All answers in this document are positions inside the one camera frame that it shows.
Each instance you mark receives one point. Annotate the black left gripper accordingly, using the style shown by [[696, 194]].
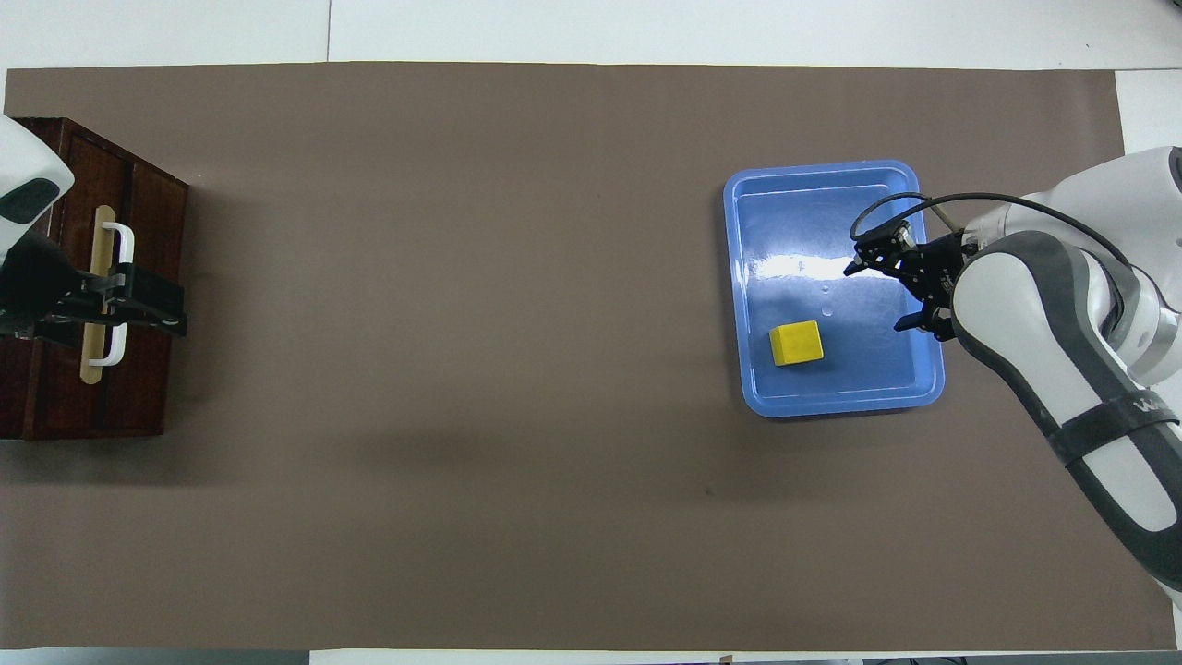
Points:
[[42, 296]]

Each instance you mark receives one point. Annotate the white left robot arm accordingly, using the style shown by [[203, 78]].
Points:
[[28, 157]]

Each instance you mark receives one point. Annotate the yellow cube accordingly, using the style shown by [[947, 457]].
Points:
[[796, 344]]

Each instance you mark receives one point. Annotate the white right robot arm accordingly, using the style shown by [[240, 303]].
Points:
[[1034, 342]]

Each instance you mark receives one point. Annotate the brown table mat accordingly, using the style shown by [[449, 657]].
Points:
[[462, 369]]

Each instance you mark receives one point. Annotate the dark wooden cabinet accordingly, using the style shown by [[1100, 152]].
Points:
[[157, 388]]

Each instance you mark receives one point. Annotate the blue plastic tray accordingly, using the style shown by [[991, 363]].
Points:
[[794, 231]]

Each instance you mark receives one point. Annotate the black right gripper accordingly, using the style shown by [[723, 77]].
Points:
[[934, 268]]

